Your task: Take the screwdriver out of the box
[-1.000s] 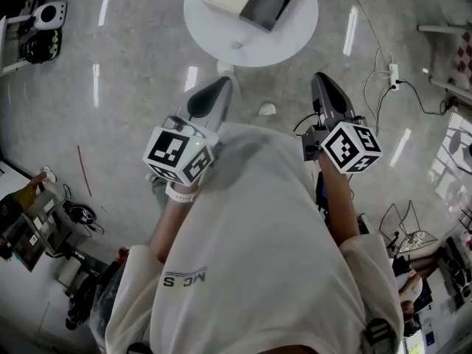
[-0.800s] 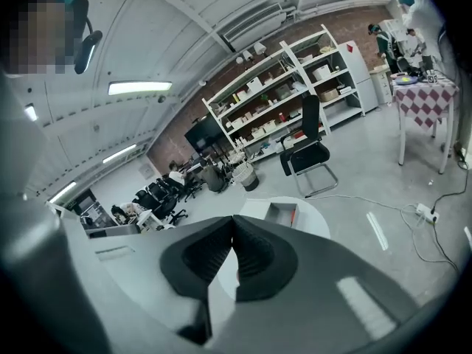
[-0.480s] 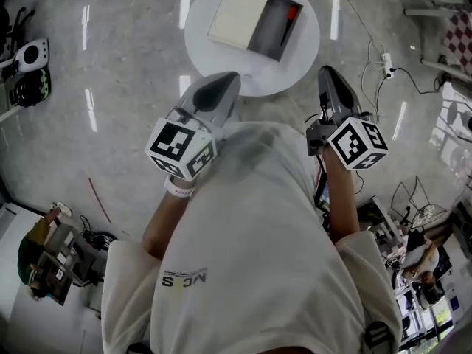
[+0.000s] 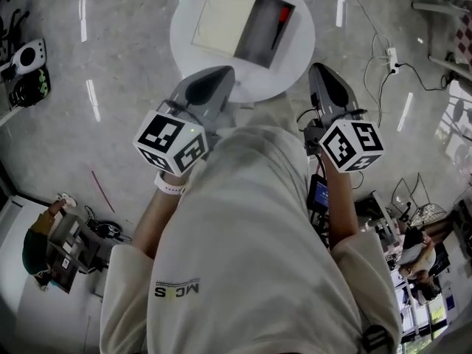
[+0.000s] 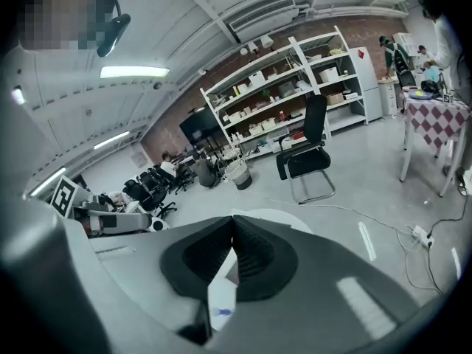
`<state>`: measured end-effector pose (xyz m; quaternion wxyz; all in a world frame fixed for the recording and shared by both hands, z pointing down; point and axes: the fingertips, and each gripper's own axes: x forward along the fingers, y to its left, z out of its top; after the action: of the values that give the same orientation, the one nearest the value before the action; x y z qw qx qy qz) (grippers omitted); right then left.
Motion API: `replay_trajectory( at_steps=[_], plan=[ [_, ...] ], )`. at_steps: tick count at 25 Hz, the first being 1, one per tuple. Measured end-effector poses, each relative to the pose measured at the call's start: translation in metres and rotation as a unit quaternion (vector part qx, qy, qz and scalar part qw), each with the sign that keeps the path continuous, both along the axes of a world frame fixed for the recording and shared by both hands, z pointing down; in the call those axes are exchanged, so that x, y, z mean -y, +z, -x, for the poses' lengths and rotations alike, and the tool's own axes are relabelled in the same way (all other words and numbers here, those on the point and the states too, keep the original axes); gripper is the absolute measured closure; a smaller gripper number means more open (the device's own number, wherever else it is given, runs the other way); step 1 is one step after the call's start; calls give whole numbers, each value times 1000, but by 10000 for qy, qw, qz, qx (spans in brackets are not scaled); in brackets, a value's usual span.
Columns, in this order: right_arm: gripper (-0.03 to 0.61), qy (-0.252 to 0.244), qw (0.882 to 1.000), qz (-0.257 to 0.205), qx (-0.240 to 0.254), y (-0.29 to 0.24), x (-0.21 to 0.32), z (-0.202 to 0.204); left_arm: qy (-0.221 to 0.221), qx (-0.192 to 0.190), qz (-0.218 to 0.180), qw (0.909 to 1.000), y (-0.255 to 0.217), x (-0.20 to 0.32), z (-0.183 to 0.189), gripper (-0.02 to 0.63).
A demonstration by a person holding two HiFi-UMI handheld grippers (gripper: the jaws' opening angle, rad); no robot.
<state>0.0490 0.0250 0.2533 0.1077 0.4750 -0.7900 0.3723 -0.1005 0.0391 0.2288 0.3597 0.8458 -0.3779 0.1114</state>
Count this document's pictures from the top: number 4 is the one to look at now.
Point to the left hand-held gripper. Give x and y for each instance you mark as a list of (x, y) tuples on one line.
[(167, 135)]

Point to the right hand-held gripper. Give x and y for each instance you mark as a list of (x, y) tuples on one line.
[(343, 146)]

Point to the cardboard box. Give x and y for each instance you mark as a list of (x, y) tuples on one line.
[(225, 17)]

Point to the red black screwdriver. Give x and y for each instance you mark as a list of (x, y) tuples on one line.
[(281, 22)]

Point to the person's left forearm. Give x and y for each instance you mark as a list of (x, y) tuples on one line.
[(155, 219)]

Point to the person's right forearm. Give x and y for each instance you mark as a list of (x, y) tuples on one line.
[(341, 212)]

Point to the white wristband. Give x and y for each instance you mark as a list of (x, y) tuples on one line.
[(167, 187)]

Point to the black screen device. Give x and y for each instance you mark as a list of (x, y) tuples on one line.
[(319, 194)]

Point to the thin red stick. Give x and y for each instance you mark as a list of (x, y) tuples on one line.
[(103, 192)]

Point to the round white table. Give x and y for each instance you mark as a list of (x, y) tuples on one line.
[(298, 57)]

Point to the white power strip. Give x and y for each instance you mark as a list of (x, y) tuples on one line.
[(393, 59)]

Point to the person's white shirt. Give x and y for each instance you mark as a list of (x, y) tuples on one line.
[(250, 242)]

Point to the black green helmet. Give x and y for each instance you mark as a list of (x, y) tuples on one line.
[(29, 87)]

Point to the white round device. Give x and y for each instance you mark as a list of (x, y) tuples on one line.
[(29, 55)]

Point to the black office chair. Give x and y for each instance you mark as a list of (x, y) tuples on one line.
[(11, 31)]

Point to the black camera box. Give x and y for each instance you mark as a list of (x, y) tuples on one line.
[(312, 138)]

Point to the white frame furniture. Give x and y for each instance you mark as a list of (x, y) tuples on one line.
[(442, 9)]

